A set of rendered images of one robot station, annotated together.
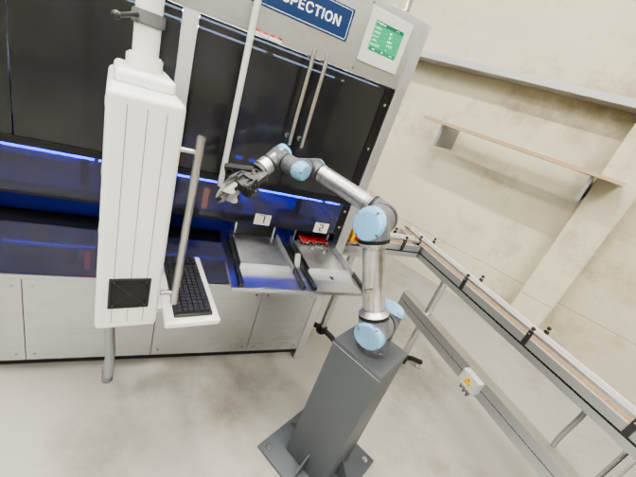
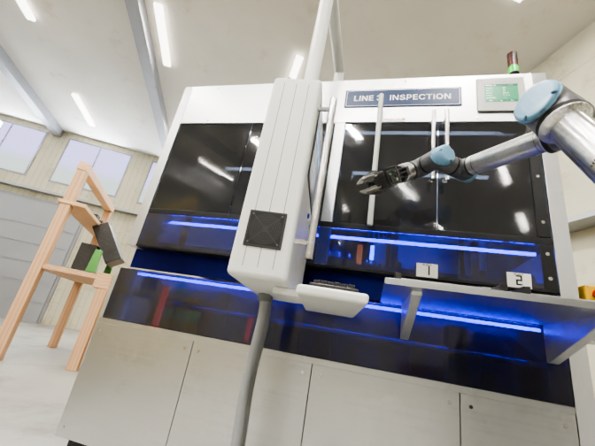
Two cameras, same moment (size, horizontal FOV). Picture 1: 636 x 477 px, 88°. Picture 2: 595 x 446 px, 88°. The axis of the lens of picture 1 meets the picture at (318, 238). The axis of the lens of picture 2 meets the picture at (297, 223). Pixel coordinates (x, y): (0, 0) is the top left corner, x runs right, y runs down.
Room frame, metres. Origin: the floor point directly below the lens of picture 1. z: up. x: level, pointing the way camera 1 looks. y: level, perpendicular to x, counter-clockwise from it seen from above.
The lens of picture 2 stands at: (0.26, -0.18, 0.66)
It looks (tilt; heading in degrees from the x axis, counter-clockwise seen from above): 20 degrees up; 45
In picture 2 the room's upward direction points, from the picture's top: 10 degrees clockwise
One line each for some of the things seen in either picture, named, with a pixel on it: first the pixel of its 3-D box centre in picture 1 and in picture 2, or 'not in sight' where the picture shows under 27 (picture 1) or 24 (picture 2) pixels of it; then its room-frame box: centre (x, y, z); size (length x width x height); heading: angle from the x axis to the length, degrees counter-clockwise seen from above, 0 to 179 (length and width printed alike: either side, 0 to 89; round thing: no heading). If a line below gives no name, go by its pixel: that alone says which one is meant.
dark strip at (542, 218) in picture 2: (361, 167); (539, 196); (1.78, -0.09, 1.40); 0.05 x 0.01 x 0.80; 119
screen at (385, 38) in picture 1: (384, 42); (500, 94); (1.71, 0.01, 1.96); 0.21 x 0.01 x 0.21; 119
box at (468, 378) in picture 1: (470, 380); not in sight; (1.56, -1.10, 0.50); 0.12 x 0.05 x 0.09; 29
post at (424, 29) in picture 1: (345, 224); (562, 280); (1.83, -0.13, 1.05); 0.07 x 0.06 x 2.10; 29
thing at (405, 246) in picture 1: (377, 238); not in sight; (2.13, -0.38, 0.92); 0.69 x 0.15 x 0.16; 119
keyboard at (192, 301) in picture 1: (185, 282); (332, 296); (1.13, 0.46, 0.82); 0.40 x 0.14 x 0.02; 36
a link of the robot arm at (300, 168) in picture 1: (297, 167); (439, 160); (1.33, 0.17, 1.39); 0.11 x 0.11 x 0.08; 64
